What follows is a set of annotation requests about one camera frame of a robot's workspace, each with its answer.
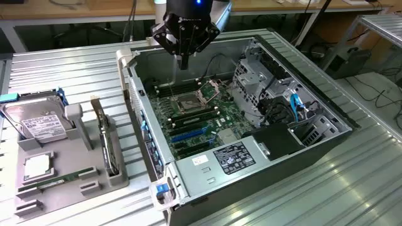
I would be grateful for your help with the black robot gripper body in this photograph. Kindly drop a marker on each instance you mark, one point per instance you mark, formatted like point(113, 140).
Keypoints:
point(188, 11)

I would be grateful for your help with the graphics card with metal bracket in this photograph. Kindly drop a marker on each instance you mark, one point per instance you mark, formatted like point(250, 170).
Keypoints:
point(104, 131)

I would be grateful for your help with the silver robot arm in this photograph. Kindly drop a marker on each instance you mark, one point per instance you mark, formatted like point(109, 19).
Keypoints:
point(160, 5)

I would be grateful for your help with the black RAM slots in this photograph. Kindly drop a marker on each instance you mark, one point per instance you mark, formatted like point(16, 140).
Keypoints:
point(175, 88)

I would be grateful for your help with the silver metal drive cage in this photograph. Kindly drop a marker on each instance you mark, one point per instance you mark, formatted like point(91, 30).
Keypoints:
point(251, 77)

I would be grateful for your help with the metal socket cover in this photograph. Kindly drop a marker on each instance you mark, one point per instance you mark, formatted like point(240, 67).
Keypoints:
point(208, 90)

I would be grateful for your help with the wooden desk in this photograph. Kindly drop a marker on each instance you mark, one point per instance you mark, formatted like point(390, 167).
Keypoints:
point(93, 11)

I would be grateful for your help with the CPU socket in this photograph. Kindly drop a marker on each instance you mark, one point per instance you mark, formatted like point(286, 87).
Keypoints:
point(187, 103)

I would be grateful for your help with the green motherboard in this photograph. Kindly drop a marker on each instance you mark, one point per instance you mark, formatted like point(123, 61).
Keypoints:
point(226, 113)

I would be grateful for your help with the installed green RAM stick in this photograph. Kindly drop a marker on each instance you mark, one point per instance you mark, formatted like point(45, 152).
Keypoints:
point(196, 121)

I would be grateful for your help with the blue disk caddy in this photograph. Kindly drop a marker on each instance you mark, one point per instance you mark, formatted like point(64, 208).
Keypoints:
point(63, 96)

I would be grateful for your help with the blue expansion slot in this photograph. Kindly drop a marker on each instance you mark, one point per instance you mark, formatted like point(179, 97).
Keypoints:
point(188, 136)

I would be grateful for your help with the silver chipset heatsink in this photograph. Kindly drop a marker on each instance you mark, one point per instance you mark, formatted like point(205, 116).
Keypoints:
point(226, 137)

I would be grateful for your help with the black expansion slot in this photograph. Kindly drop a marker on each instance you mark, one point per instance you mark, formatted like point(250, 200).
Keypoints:
point(192, 145)

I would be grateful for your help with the black box on floor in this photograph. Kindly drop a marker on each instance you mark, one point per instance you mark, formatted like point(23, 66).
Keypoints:
point(348, 62)

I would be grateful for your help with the silver hard disk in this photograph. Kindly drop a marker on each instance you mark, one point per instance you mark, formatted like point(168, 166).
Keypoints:
point(35, 117)

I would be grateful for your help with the metal slat side table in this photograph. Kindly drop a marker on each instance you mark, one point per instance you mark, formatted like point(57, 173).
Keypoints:
point(379, 26)

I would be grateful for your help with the silver power supply with label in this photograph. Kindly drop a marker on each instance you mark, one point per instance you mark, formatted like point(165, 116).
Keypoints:
point(200, 174)

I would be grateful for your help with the grey parts rack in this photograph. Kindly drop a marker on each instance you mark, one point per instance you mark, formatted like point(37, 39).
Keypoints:
point(68, 169)

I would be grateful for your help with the blue case front latch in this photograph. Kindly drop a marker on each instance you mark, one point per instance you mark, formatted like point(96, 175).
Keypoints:
point(160, 189)

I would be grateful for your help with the open black PC case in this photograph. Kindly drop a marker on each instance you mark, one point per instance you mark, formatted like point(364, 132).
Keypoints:
point(251, 188)

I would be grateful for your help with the silver CPU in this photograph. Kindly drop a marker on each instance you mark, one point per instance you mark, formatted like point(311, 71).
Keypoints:
point(37, 167)

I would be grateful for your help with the loose green RAM stick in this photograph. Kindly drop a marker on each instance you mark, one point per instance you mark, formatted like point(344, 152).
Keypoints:
point(53, 181)

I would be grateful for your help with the black plastic air duct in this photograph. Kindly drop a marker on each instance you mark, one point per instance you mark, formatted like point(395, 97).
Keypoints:
point(276, 141)

